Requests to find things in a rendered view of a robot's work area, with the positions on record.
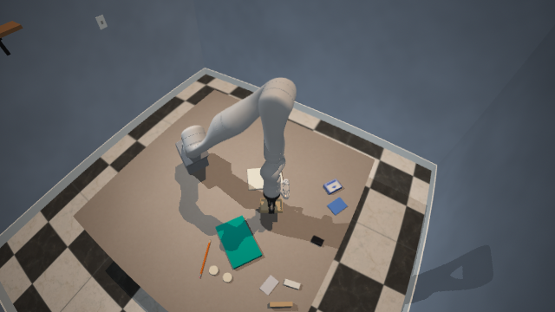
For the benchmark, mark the light brown wooden plank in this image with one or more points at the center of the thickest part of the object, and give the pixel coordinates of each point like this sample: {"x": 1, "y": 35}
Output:
{"x": 281, "y": 304}

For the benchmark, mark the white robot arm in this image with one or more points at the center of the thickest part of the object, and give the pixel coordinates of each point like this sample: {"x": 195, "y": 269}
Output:
{"x": 275, "y": 105}

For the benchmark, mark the grey flat rectangular card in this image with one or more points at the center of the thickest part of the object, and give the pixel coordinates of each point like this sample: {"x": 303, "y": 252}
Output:
{"x": 269, "y": 285}

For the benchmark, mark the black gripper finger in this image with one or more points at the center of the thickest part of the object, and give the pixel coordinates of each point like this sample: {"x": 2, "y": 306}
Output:
{"x": 271, "y": 207}

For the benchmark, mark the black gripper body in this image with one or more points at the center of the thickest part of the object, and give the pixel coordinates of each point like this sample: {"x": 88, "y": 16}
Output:
{"x": 271, "y": 200}

